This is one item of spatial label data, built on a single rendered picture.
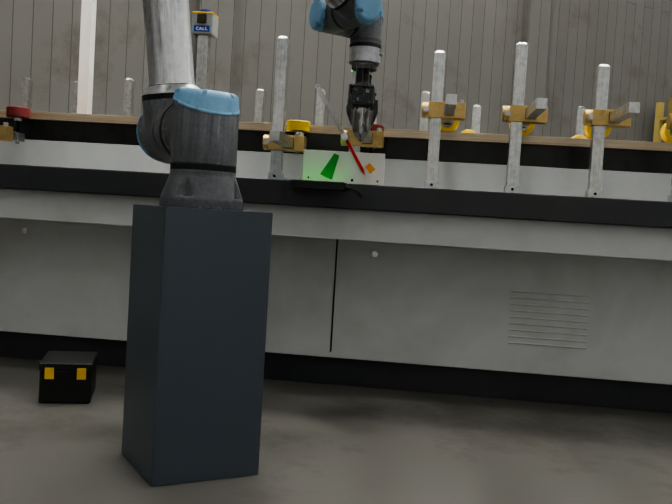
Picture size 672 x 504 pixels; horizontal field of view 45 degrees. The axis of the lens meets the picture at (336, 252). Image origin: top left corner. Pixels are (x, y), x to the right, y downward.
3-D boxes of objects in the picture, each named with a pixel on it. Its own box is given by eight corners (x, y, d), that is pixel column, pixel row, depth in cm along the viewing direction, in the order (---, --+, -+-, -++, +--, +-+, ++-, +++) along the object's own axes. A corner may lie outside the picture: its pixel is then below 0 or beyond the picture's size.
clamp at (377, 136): (382, 147, 257) (383, 131, 257) (340, 145, 259) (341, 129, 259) (383, 148, 263) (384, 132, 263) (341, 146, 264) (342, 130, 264)
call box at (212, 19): (212, 36, 261) (213, 11, 260) (190, 35, 262) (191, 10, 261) (217, 40, 268) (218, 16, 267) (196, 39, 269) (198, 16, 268)
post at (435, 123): (435, 204, 257) (445, 50, 255) (424, 203, 257) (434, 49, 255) (435, 204, 261) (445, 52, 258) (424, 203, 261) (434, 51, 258)
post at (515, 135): (517, 197, 254) (528, 41, 252) (505, 197, 255) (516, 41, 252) (516, 197, 258) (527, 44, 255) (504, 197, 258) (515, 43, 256)
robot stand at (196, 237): (258, 475, 187) (273, 212, 184) (151, 487, 175) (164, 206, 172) (219, 444, 209) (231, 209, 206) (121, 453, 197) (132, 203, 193)
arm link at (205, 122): (185, 161, 178) (189, 80, 177) (156, 163, 192) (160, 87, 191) (248, 167, 186) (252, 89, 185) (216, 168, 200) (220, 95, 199)
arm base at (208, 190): (255, 211, 185) (258, 167, 184) (174, 207, 176) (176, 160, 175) (224, 209, 202) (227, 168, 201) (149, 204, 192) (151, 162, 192)
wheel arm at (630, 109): (640, 113, 225) (641, 100, 225) (627, 113, 225) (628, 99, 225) (602, 131, 275) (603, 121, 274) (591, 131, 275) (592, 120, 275)
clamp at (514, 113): (547, 122, 251) (548, 106, 251) (502, 120, 252) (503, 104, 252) (544, 124, 257) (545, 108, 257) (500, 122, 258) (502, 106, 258)
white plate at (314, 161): (383, 185, 258) (385, 153, 257) (301, 180, 260) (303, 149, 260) (383, 185, 258) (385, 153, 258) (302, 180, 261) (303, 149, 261)
